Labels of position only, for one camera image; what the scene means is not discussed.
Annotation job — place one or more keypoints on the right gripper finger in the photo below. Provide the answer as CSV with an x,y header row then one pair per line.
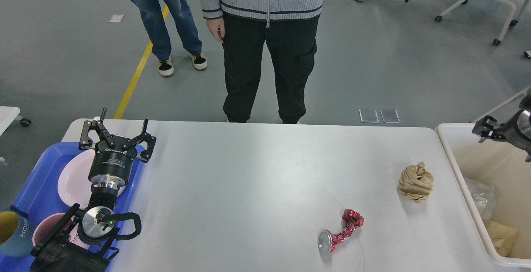
x,y
488,128

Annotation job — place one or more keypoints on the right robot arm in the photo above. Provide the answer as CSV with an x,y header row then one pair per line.
x,y
527,102

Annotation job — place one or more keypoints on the person in grey sweater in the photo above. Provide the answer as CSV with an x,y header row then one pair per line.
x,y
287,28

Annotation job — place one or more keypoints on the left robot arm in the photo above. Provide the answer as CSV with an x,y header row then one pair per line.
x,y
98,226

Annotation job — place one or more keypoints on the pink mug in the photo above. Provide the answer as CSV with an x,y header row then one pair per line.
x,y
46,226

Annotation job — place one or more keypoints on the person in blue jeans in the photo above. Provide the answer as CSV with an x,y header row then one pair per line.
x,y
154,24

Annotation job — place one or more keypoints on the floor plate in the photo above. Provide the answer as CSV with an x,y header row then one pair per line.
x,y
390,116
369,116

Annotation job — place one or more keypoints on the left floor plate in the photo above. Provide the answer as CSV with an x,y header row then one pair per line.
x,y
369,116

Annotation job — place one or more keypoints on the pink plate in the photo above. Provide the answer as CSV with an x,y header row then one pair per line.
x,y
73,185

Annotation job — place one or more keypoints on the blue plastic tray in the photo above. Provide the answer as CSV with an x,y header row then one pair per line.
x,y
39,196

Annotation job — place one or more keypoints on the brown paper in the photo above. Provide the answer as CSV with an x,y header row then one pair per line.
x,y
416,183

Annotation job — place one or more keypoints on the dark teal mug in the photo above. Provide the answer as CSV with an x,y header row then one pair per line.
x,y
16,232

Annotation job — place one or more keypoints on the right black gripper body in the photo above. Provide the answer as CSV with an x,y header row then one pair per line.
x,y
517,131

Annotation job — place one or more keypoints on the right floor plate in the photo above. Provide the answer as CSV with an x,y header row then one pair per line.
x,y
390,116

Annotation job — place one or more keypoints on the crushed red can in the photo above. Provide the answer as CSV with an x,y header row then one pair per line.
x,y
328,241

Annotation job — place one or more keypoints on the white side table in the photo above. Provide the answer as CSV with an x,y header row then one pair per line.
x,y
7,116

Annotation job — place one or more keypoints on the large foil sheet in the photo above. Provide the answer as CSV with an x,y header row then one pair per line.
x,y
484,197

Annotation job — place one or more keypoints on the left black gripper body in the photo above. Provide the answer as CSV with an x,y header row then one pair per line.
x,y
111,168

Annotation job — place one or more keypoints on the beige plastic bin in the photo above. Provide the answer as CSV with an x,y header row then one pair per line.
x,y
502,166

